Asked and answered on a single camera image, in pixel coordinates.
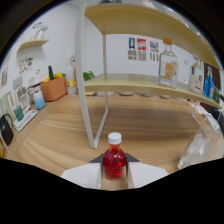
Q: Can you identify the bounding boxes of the small red liquid bottle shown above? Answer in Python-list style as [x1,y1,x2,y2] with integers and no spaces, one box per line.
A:
[102,131,128,181]

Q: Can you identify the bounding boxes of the clear bottle orange cap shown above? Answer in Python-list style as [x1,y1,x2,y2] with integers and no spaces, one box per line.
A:
[158,37,179,89]

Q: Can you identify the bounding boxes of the clear glass with ice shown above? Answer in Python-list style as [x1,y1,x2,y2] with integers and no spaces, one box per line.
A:
[177,114,224,170]

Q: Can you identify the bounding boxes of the white tray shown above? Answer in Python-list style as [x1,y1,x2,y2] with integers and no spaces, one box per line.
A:
[13,109,39,132]

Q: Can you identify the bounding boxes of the printed paper sheet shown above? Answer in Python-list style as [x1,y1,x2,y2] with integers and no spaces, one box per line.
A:
[191,101,214,115]

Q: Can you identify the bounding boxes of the green mug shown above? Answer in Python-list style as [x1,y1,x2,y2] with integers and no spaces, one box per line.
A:
[13,105,25,122]

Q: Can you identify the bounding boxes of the orange storage basket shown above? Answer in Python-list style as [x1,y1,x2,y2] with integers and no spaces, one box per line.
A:
[40,65,68,102]

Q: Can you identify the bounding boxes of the two-tier wooden shelf rack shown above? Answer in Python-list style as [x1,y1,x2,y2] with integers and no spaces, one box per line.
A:
[74,2,223,150]

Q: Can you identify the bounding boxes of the green potted plant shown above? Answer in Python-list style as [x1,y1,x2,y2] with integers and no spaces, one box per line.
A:
[82,70,96,82]

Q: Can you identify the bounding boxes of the white countertop appliance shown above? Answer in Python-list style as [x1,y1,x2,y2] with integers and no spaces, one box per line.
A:
[28,71,48,98]

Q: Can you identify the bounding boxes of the blue liquid bottle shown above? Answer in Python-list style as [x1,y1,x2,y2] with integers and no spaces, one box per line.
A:
[203,65,216,100]

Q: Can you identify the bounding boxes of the white flower vase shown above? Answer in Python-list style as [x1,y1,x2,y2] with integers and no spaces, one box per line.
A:
[68,51,78,77]

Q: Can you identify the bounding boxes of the multicolour wall poster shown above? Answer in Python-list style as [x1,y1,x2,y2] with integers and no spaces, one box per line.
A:
[149,40,160,63]

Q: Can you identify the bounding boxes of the red white wall poster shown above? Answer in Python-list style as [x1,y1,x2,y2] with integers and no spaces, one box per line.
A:
[136,38,148,62]

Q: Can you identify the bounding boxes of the blue white wall poster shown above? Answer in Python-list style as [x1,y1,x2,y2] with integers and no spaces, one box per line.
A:
[128,37,138,61]

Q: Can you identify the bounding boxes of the wooden wall shelf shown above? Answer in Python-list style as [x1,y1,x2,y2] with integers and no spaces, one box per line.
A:
[17,38,50,52]

